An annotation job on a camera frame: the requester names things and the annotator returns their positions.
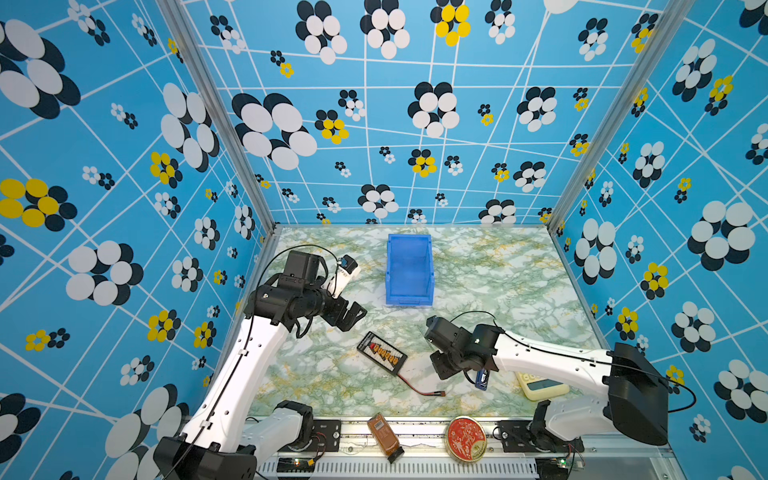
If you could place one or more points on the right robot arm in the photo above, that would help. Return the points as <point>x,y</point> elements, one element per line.
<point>621,391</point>

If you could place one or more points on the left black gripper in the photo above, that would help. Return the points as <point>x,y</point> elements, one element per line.
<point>350,317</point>

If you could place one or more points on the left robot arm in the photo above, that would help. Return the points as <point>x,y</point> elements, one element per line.
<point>210,445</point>

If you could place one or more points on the round red tin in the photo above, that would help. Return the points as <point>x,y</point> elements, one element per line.
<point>465,440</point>

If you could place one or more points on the brown rectangular box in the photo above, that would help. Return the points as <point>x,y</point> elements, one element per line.
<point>385,437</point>

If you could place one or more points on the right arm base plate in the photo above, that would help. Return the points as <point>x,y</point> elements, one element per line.
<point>523,436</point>

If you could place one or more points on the blue plastic bin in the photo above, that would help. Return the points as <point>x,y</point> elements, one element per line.
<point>410,274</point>

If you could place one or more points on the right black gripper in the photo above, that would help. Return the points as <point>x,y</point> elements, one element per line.
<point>439,370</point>

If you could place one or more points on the cream calculator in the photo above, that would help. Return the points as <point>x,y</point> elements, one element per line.
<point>537,388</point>

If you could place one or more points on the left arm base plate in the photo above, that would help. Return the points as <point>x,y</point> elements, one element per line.
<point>325,436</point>

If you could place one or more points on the aluminium front rail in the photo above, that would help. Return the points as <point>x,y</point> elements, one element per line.
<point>425,457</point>

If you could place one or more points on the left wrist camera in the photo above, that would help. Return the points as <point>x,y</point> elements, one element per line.
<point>349,268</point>

